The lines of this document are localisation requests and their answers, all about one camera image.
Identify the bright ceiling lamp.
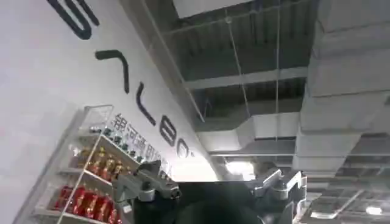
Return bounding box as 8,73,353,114
224,160,256,181

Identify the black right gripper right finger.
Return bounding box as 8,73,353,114
248,161,308,214

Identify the silver ventilation duct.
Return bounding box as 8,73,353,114
194,0,390,183

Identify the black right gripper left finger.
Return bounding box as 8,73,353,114
112,160,183,204

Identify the white shelf with bottled goods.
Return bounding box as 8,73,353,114
13,104,173,224

